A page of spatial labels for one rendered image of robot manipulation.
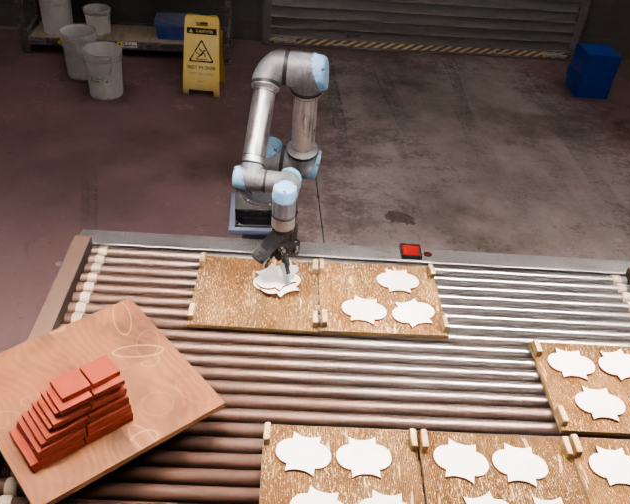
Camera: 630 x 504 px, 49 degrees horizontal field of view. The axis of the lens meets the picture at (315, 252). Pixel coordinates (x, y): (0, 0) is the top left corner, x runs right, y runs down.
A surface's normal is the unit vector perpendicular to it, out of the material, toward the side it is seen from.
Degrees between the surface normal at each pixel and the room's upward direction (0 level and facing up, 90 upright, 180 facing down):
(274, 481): 0
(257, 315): 0
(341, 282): 0
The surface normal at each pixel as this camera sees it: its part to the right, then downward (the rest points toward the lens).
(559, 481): 0.08, -0.79
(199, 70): 0.01, 0.43
